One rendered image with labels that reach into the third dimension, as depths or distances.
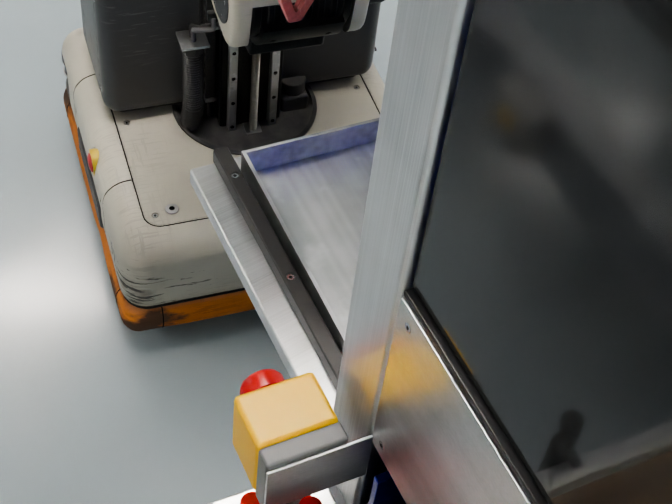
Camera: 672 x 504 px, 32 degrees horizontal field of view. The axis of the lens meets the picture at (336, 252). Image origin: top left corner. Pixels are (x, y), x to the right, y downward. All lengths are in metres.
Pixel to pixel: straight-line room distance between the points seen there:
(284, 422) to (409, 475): 0.11
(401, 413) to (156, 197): 1.30
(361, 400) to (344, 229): 0.37
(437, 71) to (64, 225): 1.85
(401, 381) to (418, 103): 0.24
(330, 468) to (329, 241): 0.37
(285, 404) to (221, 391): 1.25
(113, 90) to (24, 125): 0.52
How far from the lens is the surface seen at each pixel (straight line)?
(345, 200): 1.30
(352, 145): 1.36
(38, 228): 2.46
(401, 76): 0.71
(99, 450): 2.14
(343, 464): 0.96
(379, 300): 0.84
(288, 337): 1.18
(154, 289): 2.11
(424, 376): 0.81
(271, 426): 0.94
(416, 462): 0.88
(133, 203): 2.11
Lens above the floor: 1.82
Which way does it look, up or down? 49 degrees down
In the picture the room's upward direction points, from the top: 8 degrees clockwise
